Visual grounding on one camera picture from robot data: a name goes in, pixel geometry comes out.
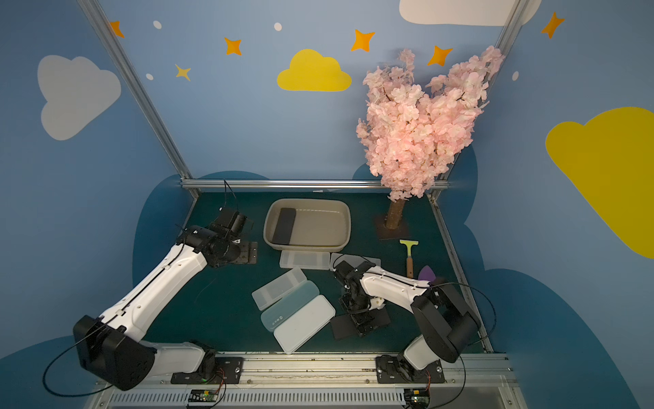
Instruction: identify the pink purple toy shovel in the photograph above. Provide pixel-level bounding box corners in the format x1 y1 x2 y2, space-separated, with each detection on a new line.
418 265 436 283

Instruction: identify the clear pencil case upper left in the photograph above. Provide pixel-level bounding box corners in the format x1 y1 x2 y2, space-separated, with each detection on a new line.
279 251 331 271

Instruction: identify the right controller board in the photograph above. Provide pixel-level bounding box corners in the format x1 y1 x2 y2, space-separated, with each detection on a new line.
404 389 430 409

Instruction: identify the controller board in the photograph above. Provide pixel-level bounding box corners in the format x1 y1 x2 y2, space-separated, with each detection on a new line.
404 389 430 409
188 390 220 404

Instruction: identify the beige storage box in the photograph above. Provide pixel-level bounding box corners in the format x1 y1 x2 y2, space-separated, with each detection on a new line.
263 199 352 252

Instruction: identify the left controller board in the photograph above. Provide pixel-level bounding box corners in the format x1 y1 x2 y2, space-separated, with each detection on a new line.
188 390 220 404

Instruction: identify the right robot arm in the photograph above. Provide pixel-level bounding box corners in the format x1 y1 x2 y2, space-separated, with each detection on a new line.
330 261 481 370

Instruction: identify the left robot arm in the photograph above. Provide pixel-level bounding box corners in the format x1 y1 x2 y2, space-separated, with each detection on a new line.
73 207 248 391

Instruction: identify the white pencil case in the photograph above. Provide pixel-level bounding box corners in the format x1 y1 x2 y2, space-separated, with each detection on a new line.
274 295 336 354

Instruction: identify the pink cherry blossom tree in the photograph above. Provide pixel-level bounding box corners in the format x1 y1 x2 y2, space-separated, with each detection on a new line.
356 46 505 240

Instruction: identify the light blue pencil case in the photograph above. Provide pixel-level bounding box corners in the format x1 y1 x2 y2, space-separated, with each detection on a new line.
261 281 320 332

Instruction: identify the dark grey pencil case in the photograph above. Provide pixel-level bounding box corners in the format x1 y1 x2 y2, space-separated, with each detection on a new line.
271 207 296 245

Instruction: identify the aluminium front rail frame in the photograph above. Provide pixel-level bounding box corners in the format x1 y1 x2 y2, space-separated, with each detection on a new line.
85 353 527 408

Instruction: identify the black pencil case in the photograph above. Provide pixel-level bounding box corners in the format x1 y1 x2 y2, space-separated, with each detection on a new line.
330 308 391 340

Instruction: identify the green toy scraper wooden handle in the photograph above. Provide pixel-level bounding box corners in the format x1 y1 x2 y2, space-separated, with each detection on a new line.
400 240 419 279

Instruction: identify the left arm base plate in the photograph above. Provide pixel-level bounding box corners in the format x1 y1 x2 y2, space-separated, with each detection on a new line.
170 356 244 384

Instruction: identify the clear frosted pencil case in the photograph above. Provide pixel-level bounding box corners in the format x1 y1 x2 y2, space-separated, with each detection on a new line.
251 268 307 311

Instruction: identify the clear pencil case upper right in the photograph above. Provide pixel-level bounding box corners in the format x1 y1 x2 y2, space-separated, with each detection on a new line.
330 253 382 271

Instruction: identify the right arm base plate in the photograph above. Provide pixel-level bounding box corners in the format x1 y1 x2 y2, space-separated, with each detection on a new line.
375 354 446 384

